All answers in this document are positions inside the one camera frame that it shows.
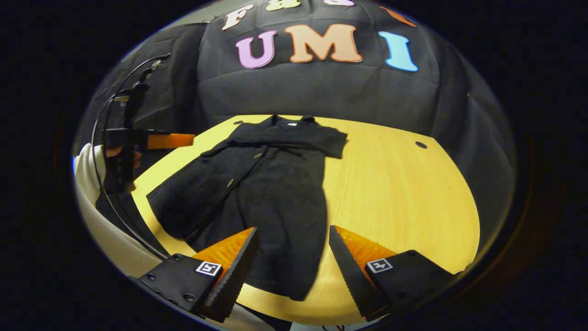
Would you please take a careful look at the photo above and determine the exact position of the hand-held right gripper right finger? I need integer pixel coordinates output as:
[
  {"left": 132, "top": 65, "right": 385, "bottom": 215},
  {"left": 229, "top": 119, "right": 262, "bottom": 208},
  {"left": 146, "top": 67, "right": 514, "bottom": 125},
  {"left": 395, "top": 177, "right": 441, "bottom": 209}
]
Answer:
[{"left": 328, "top": 225, "right": 458, "bottom": 321}]

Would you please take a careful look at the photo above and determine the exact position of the black button-up garment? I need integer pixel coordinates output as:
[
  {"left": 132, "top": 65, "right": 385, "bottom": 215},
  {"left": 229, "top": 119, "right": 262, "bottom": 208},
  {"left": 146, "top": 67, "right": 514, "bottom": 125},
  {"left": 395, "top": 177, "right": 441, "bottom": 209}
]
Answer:
[{"left": 146, "top": 115, "right": 348, "bottom": 302}]

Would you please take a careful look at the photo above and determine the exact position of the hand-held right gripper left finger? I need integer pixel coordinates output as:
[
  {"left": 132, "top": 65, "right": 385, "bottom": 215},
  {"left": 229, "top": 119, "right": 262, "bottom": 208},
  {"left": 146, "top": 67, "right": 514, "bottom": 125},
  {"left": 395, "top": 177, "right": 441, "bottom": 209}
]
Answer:
[{"left": 138, "top": 227, "right": 260, "bottom": 323}]

